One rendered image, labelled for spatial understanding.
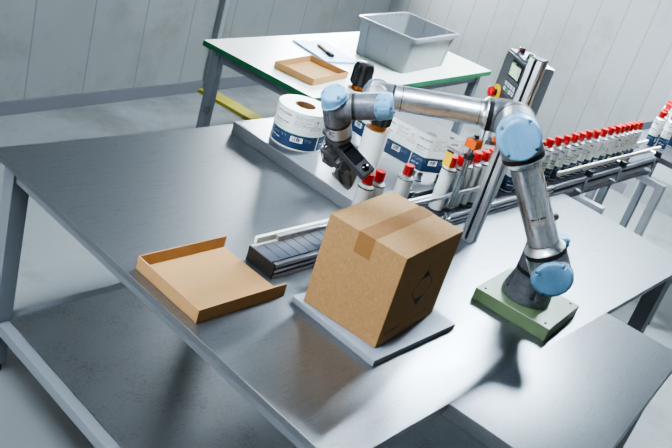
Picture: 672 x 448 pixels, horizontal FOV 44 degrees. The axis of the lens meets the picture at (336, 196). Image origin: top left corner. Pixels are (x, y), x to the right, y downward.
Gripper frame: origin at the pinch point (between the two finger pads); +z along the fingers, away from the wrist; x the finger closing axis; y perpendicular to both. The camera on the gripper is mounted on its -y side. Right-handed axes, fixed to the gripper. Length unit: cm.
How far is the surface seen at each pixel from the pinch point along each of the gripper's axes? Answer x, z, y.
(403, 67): -159, 116, 129
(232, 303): 54, -9, -13
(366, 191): -4.6, 4.4, -1.8
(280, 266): 32.9, 2.0, -5.2
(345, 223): 23.0, -21.0, -23.6
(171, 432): 77, 51, 7
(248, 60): -75, 72, 154
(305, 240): 18.5, 8.9, 1.3
